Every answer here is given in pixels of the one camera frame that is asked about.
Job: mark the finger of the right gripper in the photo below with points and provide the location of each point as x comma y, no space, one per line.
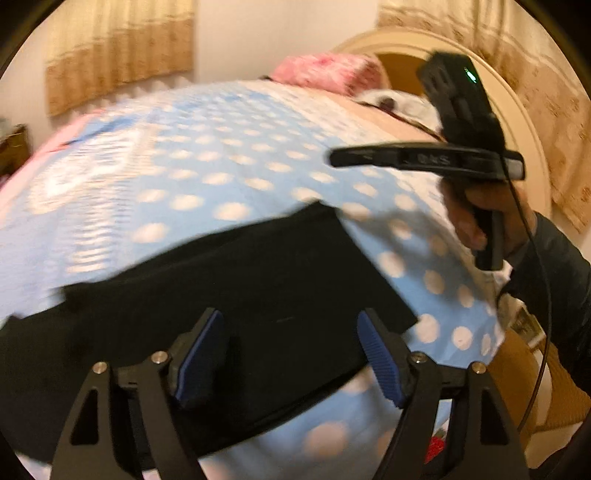
380,155

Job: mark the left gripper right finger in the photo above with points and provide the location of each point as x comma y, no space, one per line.
388,355

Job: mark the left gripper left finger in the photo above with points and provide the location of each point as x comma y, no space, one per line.
194,355

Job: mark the dark sleeved right forearm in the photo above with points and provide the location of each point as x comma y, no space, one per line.
552,278

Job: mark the white black spotted pillow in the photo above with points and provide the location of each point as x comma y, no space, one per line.
404,106

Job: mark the pink floral pillow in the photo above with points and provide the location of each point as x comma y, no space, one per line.
340,73

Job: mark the cream wooden headboard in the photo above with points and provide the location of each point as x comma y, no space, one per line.
419,61

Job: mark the beige right side curtain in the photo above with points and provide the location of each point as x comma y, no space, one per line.
511,41

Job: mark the pink and blue bedspread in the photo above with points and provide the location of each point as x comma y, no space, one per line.
115,188

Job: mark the beige patterned window curtain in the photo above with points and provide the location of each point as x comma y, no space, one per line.
95,47

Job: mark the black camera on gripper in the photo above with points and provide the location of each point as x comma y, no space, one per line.
453,85

